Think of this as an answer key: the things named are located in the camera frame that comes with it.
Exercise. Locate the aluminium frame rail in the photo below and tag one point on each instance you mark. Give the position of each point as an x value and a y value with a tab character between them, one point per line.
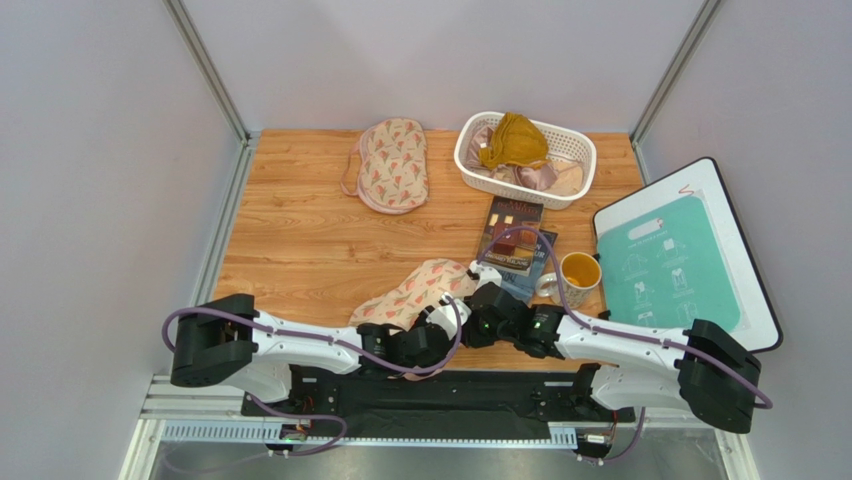
204	434

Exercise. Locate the white tray black rim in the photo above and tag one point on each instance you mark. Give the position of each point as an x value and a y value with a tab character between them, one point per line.
759	329

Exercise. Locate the dark brown book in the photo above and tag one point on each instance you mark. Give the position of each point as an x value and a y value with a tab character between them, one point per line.
511	252

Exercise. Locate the white plastic basket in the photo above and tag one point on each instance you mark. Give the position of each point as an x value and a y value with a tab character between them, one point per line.
564	144

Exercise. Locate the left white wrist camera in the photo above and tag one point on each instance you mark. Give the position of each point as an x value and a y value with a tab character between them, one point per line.
450	317

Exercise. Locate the floral mesh laundry bag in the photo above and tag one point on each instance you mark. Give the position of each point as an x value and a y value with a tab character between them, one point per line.
400	307

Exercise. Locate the pink satin bra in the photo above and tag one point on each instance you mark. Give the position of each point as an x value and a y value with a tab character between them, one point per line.
556	177

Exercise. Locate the mustard yellow bra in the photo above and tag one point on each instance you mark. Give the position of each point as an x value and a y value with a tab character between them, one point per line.
516	141

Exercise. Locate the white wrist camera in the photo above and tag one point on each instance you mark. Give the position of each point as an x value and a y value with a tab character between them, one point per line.
450	317
483	274

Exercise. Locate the blue book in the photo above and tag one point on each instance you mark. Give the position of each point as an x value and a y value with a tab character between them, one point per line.
526	279

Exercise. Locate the teal folding board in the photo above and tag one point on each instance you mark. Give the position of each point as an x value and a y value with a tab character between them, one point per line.
664	269

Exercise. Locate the white mug yellow inside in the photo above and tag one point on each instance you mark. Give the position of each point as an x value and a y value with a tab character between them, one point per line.
575	279

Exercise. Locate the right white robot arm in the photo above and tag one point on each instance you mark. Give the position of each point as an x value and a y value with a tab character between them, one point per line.
701	369

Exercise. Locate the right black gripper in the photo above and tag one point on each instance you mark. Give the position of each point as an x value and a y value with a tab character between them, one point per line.
484	296

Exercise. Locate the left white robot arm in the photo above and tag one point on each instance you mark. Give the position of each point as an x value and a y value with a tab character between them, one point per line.
230	342

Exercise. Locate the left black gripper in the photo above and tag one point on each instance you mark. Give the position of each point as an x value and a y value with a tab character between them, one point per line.
421	320

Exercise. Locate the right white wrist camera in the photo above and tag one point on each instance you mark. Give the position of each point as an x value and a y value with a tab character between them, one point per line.
483	274

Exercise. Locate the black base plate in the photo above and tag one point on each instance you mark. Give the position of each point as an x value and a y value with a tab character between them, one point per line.
454	405

